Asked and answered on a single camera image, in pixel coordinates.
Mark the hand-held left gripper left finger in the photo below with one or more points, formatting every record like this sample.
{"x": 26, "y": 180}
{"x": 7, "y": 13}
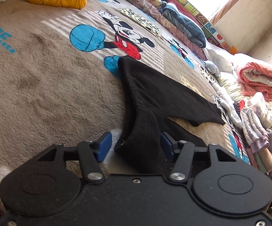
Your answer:
{"x": 104, "y": 146}

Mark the light grey quilted garment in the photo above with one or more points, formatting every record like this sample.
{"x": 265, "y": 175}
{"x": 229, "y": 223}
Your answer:
{"x": 225, "y": 108}

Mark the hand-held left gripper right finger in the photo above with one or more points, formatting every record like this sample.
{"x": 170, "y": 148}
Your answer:
{"x": 167, "y": 146}

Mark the colourful alphabet foam mat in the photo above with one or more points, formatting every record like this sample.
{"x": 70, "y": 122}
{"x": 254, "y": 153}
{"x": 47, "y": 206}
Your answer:
{"x": 197, "y": 11}

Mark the red and black striped garment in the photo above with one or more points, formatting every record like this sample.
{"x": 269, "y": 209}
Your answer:
{"x": 239, "y": 106}

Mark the mauve floral pillow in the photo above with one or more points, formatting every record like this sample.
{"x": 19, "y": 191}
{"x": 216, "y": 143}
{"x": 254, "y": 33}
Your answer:
{"x": 150, "y": 13}

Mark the purple flower print quilt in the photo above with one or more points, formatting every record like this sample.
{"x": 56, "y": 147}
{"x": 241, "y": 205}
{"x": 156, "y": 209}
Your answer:
{"x": 265, "y": 108}

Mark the white garment with lavender trim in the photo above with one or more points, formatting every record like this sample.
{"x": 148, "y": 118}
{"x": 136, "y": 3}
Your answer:
{"x": 253, "y": 129}

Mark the pale blue plush toy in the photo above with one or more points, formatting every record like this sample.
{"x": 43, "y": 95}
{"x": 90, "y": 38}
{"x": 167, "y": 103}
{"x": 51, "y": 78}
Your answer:
{"x": 211, "y": 68}

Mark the black fleece-lined pants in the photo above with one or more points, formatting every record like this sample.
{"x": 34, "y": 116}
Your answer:
{"x": 150, "y": 94}

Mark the coral rolled quilt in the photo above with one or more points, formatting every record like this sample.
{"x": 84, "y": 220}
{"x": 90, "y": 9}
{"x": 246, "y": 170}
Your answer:
{"x": 260, "y": 77}

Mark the white comforter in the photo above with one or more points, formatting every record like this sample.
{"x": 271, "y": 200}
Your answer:
{"x": 220, "y": 60}

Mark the cartoon mouse printed blanket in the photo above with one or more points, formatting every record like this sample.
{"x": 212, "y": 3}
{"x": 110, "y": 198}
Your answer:
{"x": 44, "y": 87}

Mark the pile of mixed clothes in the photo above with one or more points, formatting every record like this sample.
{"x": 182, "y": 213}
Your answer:
{"x": 232, "y": 87}

